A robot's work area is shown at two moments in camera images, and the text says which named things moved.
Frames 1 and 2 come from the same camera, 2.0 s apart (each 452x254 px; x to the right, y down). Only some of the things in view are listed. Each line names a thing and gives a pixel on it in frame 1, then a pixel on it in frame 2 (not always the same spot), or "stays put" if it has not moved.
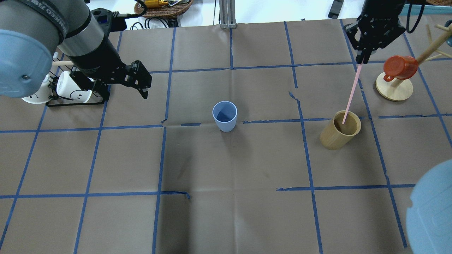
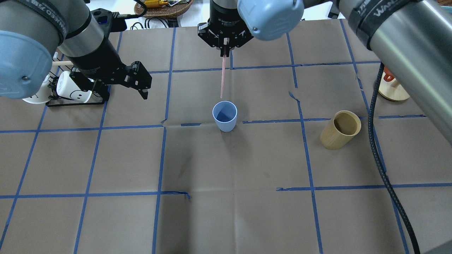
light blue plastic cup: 225,113 stays put
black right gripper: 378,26 to 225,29
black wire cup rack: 58,66 stays put
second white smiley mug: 42,96 stays put
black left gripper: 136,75 stays put
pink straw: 353,90 to 224,60
